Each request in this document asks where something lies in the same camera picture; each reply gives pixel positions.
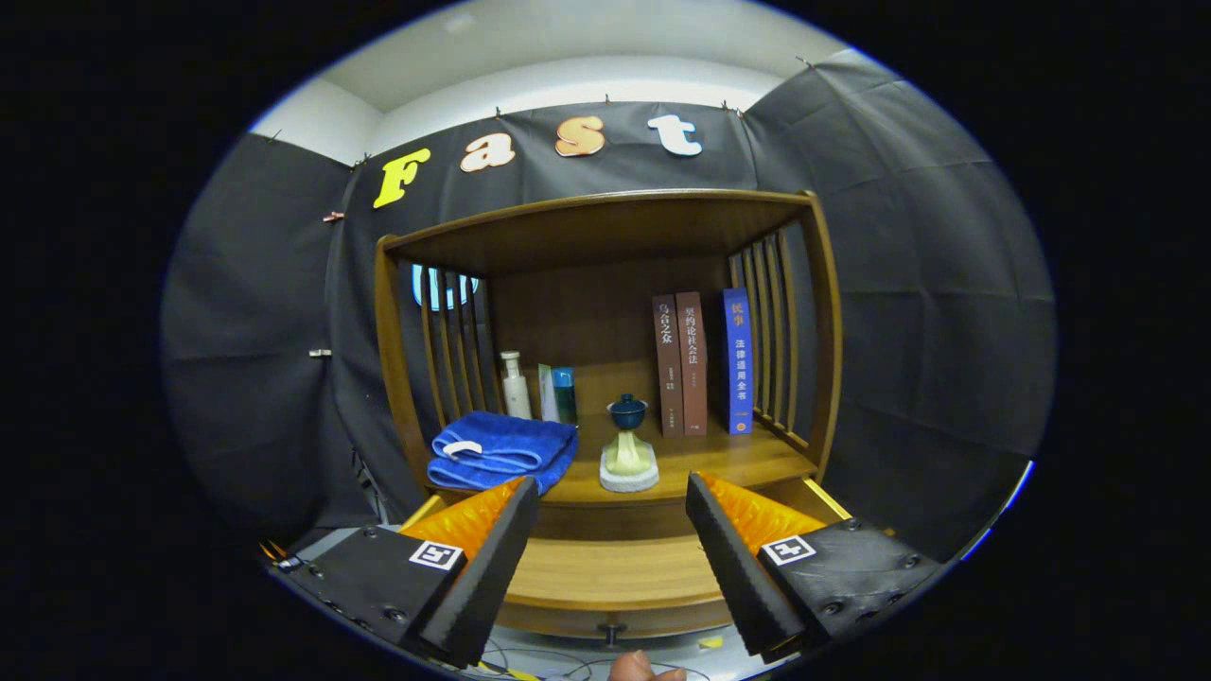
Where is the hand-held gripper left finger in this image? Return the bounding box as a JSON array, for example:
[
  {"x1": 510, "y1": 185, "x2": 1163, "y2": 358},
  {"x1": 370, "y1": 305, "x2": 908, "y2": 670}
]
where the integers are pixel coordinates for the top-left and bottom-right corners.
[{"x1": 270, "y1": 476, "x2": 540, "y2": 668}]

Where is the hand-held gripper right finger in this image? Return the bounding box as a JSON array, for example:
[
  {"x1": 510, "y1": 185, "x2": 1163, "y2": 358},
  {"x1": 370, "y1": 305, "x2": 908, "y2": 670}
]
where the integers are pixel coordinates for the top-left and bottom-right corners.
[{"x1": 686, "y1": 471, "x2": 942, "y2": 661}]

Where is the wooden drawer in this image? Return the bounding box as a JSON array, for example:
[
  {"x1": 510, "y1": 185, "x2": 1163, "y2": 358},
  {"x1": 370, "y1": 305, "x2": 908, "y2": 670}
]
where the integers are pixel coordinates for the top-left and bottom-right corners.
[{"x1": 399, "y1": 476, "x2": 857, "y2": 649}]

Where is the pale green ornament white base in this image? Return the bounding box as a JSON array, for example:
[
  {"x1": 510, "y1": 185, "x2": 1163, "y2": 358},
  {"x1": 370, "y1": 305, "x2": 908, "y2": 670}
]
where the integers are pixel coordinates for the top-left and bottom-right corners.
[{"x1": 599, "y1": 430, "x2": 660, "y2": 494}]

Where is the wooden countertop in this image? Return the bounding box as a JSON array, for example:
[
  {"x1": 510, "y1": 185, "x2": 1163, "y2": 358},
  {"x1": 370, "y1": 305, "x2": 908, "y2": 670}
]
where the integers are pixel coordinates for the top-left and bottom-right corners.
[{"x1": 426, "y1": 411, "x2": 819, "y2": 507}]

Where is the wooden cabinet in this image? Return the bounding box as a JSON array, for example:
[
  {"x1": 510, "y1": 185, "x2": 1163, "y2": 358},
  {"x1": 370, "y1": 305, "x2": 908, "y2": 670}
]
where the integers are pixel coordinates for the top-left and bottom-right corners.
[{"x1": 374, "y1": 189, "x2": 857, "y2": 649}]

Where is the blue towel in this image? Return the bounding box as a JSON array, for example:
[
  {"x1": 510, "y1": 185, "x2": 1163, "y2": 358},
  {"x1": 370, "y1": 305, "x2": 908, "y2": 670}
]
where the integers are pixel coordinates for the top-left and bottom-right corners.
[{"x1": 427, "y1": 410, "x2": 580, "y2": 497}]

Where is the white pump bottle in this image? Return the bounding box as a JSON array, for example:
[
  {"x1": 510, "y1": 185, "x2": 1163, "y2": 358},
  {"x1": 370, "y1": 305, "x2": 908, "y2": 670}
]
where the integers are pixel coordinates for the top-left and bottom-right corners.
[{"x1": 500, "y1": 351, "x2": 534, "y2": 420}]

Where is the blue book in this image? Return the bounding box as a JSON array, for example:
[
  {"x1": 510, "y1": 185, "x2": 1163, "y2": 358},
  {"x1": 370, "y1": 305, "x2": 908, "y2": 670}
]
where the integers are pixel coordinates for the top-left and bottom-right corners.
[{"x1": 723, "y1": 288, "x2": 755, "y2": 436}]

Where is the reddish brown book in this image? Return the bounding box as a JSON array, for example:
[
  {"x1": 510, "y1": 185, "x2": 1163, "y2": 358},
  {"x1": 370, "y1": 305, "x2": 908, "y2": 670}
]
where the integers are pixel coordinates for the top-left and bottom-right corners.
[{"x1": 676, "y1": 291, "x2": 709, "y2": 437}]

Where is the dark brown book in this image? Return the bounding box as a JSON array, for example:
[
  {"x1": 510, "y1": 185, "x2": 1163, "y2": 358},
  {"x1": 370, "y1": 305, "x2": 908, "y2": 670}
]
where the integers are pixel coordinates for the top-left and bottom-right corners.
[{"x1": 651, "y1": 294, "x2": 685, "y2": 438}]

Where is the black backdrop cloth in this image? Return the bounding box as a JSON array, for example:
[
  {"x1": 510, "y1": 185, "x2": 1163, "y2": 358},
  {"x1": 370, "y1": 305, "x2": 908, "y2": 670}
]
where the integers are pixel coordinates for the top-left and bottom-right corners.
[{"x1": 161, "y1": 52, "x2": 1058, "y2": 564}]

